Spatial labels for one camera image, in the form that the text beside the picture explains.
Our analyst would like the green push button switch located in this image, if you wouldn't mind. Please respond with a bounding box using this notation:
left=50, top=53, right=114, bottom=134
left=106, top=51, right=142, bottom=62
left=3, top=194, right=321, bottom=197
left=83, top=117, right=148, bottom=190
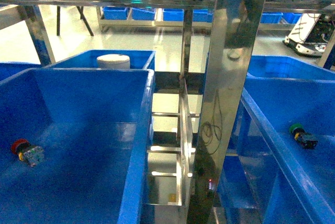
left=289, top=123, right=318, bottom=150

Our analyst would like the red push button switch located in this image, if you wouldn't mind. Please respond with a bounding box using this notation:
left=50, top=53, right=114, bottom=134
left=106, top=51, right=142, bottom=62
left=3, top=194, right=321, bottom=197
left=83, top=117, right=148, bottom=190
left=10, top=139, right=45, bottom=167

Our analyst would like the blue bin upper middle shelf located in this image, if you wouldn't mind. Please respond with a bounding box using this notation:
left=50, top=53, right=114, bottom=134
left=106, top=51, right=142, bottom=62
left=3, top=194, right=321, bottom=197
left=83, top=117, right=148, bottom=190
left=1, top=69, right=155, bottom=223

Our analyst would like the blue bin shelf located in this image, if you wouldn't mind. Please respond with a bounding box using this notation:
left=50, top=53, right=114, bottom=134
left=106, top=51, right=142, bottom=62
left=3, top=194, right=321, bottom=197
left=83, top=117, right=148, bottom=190
left=218, top=55, right=334, bottom=223
left=0, top=62, right=42, bottom=81
left=1, top=69, right=155, bottom=223

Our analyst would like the blue bin right shelf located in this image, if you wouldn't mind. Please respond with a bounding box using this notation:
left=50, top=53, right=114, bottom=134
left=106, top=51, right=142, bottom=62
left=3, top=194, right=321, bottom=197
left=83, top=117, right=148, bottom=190
left=218, top=55, right=334, bottom=223

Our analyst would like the blue bin upper left shelf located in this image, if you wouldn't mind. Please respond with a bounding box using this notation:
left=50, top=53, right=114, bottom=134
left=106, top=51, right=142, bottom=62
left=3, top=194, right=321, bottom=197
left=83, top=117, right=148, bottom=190
left=0, top=62, right=42, bottom=81

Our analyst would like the blue bin behind with cylinder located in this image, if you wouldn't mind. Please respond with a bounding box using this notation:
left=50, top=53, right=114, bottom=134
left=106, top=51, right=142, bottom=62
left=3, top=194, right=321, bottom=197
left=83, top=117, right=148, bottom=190
left=45, top=49, right=155, bottom=70

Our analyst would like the white cylindrical container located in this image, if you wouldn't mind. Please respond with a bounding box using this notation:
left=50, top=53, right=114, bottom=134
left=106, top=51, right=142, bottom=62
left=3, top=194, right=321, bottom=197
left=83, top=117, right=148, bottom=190
left=96, top=54, right=130, bottom=70

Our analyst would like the far rack of blue bins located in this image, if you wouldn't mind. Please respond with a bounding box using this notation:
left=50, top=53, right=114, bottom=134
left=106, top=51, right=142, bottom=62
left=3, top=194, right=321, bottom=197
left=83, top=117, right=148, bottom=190
left=96, top=7, right=302, bottom=31

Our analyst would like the white mobile robot background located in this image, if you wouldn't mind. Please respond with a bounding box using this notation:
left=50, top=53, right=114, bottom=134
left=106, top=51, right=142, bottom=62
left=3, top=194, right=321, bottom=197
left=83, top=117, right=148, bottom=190
left=283, top=13, right=334, bottom=58

